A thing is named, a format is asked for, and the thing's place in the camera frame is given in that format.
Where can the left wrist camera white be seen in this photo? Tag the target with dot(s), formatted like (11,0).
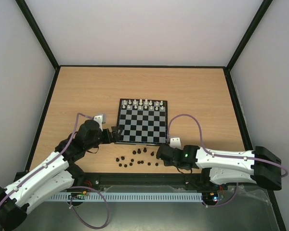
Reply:
(100,118)

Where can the black and silver chessboard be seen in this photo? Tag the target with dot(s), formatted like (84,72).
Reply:
(143,126)

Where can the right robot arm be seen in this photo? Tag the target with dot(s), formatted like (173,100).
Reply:
(259,166)

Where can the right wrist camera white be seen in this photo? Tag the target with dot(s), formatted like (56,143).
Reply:
(175,142)

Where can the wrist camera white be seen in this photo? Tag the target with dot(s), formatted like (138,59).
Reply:
(100,118)
(175,142)

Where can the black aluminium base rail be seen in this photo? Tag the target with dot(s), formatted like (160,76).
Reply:
(192,181)

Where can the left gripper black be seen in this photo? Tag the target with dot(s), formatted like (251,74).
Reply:
(116,138)

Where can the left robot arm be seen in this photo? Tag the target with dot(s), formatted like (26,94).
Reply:
(56,173)

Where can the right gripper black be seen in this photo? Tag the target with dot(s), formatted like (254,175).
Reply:
(162,152)

